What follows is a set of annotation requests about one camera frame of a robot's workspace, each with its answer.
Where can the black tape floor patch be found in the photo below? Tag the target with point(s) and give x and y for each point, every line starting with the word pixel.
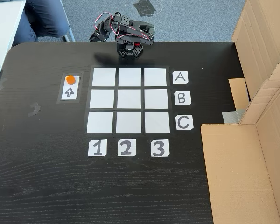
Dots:
pixel 144 7

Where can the white nine-square grid sheet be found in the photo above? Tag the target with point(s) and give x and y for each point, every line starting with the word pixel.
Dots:
pixel 129 99

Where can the paper sheet letter C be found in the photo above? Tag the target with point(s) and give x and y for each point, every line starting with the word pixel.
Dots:
pixel 184 122

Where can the paper sheet number 2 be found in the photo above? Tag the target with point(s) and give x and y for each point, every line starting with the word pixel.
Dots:
pixel 126 147

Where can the person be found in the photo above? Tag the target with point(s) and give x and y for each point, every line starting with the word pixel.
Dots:
pixel 42 18

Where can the paper sheet number 1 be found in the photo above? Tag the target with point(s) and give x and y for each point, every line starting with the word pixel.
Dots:
pixel 97 148

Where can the white arrow paper sheet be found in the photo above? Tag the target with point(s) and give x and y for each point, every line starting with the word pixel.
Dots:
pixel 69 93

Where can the clear tape scraps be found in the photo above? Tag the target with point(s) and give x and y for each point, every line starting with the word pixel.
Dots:
pixel 34 109

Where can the paper sheet letter B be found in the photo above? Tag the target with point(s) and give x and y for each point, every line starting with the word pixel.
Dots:
pixel 182 98

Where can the white side table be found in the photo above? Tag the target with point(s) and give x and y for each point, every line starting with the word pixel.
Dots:
pixel 2 23

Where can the paper sheet number 3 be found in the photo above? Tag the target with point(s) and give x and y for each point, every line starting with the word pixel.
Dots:
pixel 160 148

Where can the paper sheet letter A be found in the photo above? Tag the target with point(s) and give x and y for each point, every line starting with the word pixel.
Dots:
pixel 180 77

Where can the round orange token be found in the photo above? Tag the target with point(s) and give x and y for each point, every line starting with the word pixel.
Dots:
pixel 70 79

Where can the grey metal chair leg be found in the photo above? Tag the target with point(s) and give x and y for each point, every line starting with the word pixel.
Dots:
pixel 68 37

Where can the brown cardboard screen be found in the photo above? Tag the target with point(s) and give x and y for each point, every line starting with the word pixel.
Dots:
pixel 247 175

